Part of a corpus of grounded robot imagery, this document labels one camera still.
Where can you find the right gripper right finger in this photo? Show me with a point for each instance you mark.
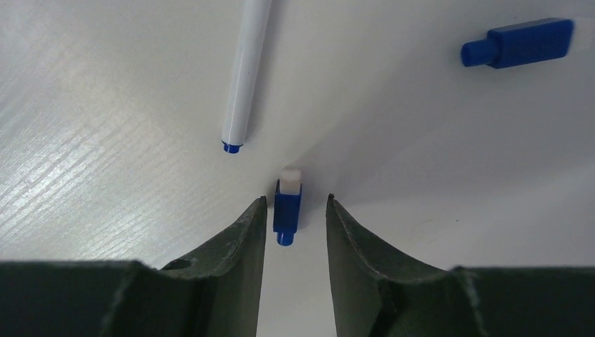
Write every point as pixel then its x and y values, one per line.
pixel 378 290

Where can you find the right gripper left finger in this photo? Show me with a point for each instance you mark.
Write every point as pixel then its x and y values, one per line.
pixel 213 290

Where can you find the blue pen cap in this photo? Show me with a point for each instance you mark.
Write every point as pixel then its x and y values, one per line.
pixel 529 42
pixel 287 201

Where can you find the white pen blue end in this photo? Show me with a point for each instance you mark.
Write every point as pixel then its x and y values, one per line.
pixel 244 74

